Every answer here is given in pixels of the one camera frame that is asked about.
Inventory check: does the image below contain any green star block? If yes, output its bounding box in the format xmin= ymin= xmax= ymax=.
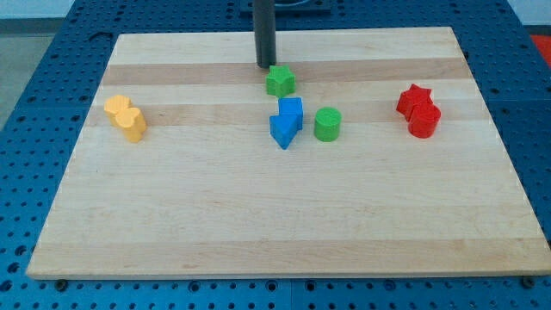
xmin=265 ymin=65 xmax=296 ymax=98

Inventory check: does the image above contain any blue triangle block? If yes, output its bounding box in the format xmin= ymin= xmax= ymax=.
xmin=269 ymin=115 xmax=299 ymax=150

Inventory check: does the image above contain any light wooden board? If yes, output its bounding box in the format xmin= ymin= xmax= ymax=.
xmin=27 ymin=27 xmax=550 ymax=280

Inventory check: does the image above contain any yellow heart block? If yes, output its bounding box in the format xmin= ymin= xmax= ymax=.
xmin=115 ymin=107 xmax=147 ymax=143

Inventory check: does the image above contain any yellow pentagon block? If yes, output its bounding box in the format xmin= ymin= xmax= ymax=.
xmin=103 ymin=95 xmax=133 ymax=127

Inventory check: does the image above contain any blue cube block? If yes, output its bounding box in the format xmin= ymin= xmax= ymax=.
xmin=278 ymin=97 xmax=304 ymax=130

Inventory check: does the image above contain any red star block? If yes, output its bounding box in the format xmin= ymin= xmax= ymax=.
xmin=396 ymin=84 xmax=433 ymax=121

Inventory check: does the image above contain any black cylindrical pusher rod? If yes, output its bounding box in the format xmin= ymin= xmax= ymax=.
xmin=252 ymin=0 xmax=276 ymax=69

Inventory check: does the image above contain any red cylinder block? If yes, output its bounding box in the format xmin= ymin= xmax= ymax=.
xmin=408 ymin=103 xmax=442 ymax=139

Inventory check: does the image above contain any green cylinder block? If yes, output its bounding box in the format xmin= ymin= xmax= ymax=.
xmin=314 ymin=107 xmax=342 ymax=142

